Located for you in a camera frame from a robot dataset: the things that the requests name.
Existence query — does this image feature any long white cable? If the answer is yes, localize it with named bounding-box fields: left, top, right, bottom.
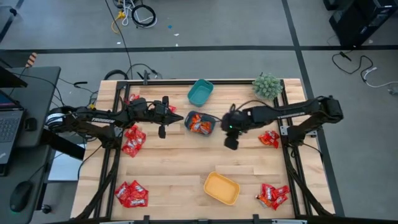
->
left=361, top=66, right=398, bottom=89

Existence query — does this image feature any white cable bundle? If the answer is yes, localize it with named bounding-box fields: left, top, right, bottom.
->
left=121, top=0, right=158, bottom=29

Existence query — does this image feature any yellow cable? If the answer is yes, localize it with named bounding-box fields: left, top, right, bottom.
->
left=111, top=11, right=127, bottom=34

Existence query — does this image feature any black equipment case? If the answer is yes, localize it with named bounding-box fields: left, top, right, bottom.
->
left=323, top=0, right=398, bottom=47

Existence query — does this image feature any yellow plastic bin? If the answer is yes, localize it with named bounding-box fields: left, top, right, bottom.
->
left=203, top=171, right=241, bottom=207

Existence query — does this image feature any black desk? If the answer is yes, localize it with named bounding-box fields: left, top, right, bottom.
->
left=0, top=66, right=62, bottom=224

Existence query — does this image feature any small black box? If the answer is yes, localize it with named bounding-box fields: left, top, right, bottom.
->
left=24, top=117, right=38, bottom=131

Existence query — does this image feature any dark teal plastic bin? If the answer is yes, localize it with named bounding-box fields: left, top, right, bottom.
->
left=183, top=110, right=218, bottom=137

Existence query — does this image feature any black laptop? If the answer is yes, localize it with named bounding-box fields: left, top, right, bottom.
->
left=0, top=89, right=26, bottom=177

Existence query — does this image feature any black aluminium table frame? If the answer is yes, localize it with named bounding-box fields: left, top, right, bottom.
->
left=74, top=79, right=335, bottom=224

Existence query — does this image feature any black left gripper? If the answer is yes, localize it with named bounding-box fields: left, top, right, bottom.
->
left=146, top=95, right=184, bottom=126

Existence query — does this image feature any black computer mouse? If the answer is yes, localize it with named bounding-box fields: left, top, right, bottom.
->
left=9, top=180, right=34, bottom=213

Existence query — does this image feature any coiled black cable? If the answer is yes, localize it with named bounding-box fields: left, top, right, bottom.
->
left=131, top=4, right=157, bottom=29

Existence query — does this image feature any orange black striped marker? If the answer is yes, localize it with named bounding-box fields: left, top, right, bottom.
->
left=25, top=52, right=38, bottom=68

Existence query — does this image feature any light teal plastic bin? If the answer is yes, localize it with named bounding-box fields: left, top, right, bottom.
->
left=187, top=78, right=215, bottom=108

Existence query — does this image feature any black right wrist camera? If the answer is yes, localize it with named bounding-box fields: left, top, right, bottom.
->
left=224, top=132, right=240, bottom=151

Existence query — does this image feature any green artificial potted plant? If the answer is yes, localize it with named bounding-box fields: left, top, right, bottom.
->
left=251, top=72, right=284, bottom=101

